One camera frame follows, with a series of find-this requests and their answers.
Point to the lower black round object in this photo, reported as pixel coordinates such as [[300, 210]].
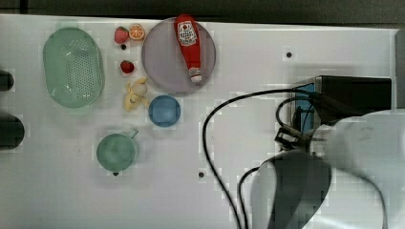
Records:
[[12, 132]]

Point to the yellow banana toy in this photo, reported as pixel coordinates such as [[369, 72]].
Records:
[[135, 94]]

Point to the green cup with handle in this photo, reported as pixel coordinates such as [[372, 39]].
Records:
[[117, 152]]

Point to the black toaster oven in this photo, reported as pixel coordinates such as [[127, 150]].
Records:
[[364, 94]]

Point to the blue small bowl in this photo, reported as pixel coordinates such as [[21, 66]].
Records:
[[164, 111]]

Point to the red ketchup bottle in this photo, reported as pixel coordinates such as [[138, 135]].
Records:
[[188, 38]]

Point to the orange slice toy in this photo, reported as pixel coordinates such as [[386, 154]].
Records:
[[137, 32]]

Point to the red strawberry toy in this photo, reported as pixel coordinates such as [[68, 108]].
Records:
[[127, 66]]

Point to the black round object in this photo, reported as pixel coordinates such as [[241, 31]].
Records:
[[12, 132], [6, 81]]

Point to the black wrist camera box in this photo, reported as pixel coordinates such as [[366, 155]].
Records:
[[289, 138]]

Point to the blue oven door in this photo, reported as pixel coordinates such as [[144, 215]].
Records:
[[303, 116]]

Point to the pale strawberry toy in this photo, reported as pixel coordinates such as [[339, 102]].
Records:
[[121, 35]]

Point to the upper black round object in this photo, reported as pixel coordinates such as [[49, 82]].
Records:
[[6, 81]]

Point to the green perforated colander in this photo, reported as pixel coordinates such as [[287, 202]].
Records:
[[73, 68]]

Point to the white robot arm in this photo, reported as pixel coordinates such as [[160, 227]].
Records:
[[351, 177]]

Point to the purple round plate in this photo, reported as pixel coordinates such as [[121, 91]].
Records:
[[164, 64]]

